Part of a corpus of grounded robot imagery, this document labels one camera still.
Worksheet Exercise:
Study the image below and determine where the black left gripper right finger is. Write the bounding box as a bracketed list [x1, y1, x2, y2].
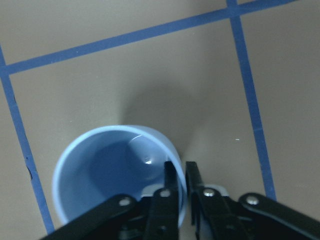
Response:
[185, 161, 320, 240]

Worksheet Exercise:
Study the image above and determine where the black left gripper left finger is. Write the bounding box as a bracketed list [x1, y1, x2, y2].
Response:
[45, 161, 179, 240]

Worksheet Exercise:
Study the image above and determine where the light blue cup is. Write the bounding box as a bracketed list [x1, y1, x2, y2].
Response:
[52, 125, 187, 224]

